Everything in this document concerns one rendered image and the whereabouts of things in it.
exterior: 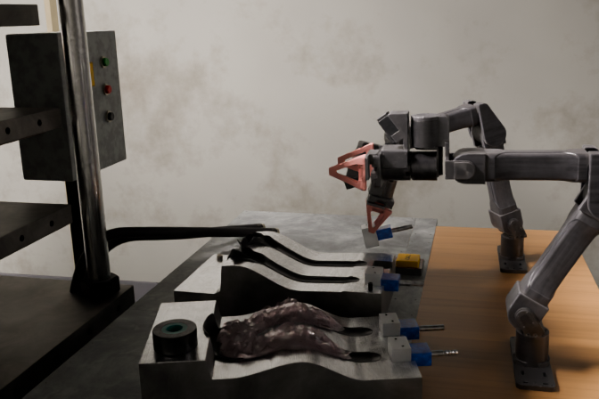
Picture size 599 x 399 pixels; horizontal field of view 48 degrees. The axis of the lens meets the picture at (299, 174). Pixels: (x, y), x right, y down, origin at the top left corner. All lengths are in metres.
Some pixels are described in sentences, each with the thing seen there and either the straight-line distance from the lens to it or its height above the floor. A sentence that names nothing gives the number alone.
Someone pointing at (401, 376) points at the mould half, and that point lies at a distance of 1.29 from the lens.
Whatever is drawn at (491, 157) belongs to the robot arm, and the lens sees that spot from 1.31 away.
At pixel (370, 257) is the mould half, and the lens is 1.74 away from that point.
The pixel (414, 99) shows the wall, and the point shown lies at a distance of 3.20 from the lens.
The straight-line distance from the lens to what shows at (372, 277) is 1.57.
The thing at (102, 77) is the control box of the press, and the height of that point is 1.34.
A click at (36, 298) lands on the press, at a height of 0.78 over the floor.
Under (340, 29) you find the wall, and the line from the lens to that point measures 3.21.
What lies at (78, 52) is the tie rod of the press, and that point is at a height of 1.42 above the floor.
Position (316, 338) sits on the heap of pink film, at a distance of 1.30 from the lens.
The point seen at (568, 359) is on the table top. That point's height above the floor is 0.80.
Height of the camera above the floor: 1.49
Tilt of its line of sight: 13 degrees down
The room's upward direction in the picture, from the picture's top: 2 degrees counter-clockwise
